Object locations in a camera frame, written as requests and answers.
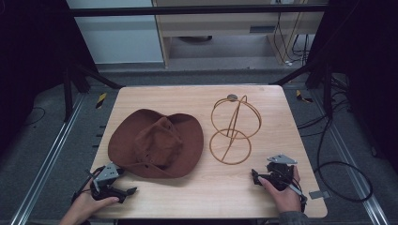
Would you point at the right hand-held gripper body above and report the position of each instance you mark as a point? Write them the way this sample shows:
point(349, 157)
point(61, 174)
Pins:
point(281, 172)

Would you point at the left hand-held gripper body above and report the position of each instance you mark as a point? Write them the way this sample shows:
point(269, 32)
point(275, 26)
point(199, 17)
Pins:
point(106, 175)

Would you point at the brown felt cowboy hat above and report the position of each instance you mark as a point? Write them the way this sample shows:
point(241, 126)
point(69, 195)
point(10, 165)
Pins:
point(131, 140)

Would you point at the person's right hand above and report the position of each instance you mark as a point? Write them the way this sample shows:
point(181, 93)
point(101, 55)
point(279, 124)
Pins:
point(287, 200)

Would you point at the person's left hand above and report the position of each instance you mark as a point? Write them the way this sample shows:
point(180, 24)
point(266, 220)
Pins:
point(83, 207)

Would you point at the grey tape piece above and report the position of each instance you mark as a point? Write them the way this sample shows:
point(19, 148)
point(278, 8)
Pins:
point(319, 194)

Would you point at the yellow black striped tape marker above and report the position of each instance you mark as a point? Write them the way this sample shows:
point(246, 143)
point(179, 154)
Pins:
point(302, 97)
point(101, 100)

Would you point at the small grey round disc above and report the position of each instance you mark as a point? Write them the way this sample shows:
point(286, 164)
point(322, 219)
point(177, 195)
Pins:
point(232, 97)

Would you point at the white cabinet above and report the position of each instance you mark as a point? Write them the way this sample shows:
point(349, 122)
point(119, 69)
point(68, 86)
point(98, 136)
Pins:
point(119, 37)

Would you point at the black curtain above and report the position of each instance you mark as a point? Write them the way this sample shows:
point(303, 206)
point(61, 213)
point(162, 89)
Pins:
point(31, 47)
point(369, 62)

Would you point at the light wooden desk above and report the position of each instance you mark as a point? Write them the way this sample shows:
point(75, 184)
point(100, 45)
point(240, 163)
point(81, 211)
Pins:
point(219, 23)

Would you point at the aluminium floor rail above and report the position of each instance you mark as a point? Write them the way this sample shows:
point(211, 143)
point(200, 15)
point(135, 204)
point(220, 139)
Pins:
point(47, 162)
point(350, 165)

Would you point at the black metal frame stand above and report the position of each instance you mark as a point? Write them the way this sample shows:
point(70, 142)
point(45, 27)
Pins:
point(67, 93)
point(327, 93)

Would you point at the black horizontal frame bar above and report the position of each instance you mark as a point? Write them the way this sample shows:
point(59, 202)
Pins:
point(187, 11)

